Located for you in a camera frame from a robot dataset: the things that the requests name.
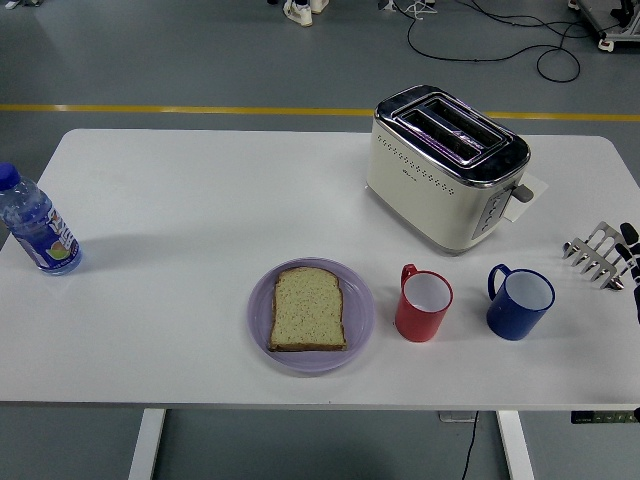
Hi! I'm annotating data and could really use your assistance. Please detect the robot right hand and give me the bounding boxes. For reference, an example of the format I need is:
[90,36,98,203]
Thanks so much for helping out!
[615,222,640,332]

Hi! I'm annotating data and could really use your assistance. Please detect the blue cup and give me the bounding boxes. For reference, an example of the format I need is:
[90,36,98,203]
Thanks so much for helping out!
[486,263,556,342]

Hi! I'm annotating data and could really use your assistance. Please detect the red cup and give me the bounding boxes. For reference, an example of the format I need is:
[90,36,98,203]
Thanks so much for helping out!
[394,263,455,344]

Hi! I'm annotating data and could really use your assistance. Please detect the bread slice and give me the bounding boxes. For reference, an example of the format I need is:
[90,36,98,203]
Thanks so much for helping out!
[268,266,349,353]

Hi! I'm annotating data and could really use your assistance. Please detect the metal toast rack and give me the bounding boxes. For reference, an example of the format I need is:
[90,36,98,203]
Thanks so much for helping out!
[562,221,634,291]

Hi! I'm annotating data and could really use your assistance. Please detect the black table control panel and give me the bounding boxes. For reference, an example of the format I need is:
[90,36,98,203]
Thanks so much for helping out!
[571,408,640,425]

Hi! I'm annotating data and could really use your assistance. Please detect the white table leg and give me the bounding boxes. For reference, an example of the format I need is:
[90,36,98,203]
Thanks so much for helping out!
[496,410,536,480]
[127,408,167,480]

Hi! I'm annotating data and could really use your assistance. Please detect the cream and chrome toaster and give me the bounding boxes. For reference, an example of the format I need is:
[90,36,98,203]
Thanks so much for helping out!
[365,84,536,257]

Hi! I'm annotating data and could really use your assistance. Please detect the equipment cart with wheels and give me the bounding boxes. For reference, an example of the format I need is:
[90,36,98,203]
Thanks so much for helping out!
[567,0,640,54]

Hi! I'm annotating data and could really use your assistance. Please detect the purple plate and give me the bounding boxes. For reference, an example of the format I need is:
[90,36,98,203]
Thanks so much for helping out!
[247,256,377,378]

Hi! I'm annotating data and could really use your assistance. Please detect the blue-capped water bottle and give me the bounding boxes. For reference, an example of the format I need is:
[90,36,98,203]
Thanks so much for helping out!
[0,162,84,277]

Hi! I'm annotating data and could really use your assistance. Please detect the thin black hanging cable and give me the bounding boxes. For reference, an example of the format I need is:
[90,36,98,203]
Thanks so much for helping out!
[459,410,480,480]

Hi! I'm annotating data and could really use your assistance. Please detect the black floor cable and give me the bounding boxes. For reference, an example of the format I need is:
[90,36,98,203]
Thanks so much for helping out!
[406,0,621,84]

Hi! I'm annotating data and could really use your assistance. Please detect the white floor cable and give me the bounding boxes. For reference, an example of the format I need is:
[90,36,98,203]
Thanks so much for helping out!
[402,0,439,21]

